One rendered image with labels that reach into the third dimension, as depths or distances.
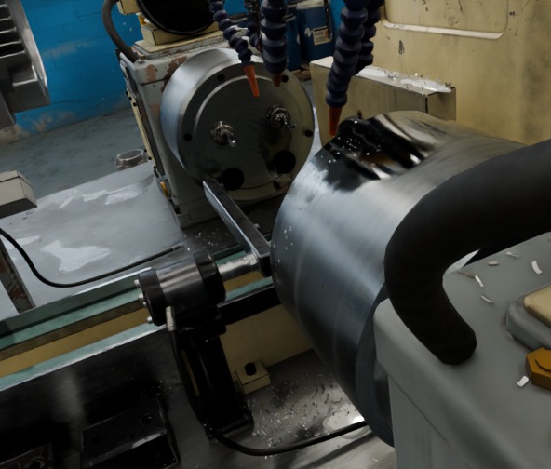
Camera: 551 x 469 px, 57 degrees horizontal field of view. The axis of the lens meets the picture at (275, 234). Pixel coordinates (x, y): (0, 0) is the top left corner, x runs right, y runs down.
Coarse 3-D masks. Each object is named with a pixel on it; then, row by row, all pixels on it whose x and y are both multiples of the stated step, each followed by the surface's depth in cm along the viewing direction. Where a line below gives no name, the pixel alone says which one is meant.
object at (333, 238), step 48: (336, 144) 43; (384, 144) 39; (432, 144) 37; (480, 144) 36; (288, 192) 44; (336, 192) 39; (384, 192) 35; (288, 240) 43; (336, 240) 37; (384, 240) 33; (288, 288) 43; (336, 288) 35; (384, 288) 31; (336, 336) 35; (384, 384) 32; (384, 432) 37
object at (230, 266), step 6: (240, 258) 55; (246, 258) 55; (252, 258) 55; (222, 264) 55; (228, 264) 55; (234, 264) 55; (240, 264) 55; (246, 264) 55; (222, 270) 54; (228, 270) 54; (234, 270) 55; (240, 270) 55; (246, 270) 55; (222, 276) 54; (228, 276) 55; (234, 276) 55
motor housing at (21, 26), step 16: (0, 0) 41; (16, 0) 54; (0, 16) 41; (16, 16) 54; (0, 32) 41; (16, 32) 42; (0, 48) 43; (16, 48) 43; (32, 48) 55; (0, 64) 44; (16, 64) 44; (0, 80) 45; (16, 96) 48; (48, 96) 52; (16, 112) 49
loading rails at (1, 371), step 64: (0, 320) 70; (64, 320) 70; (128, 320) 72; (256, 320) 68; (0, 384) 61; (64, 384) 60; (128, 384) 63; (192, 384) 68; (256, 384) 68; (0, 448) 60; (64, 448) 64
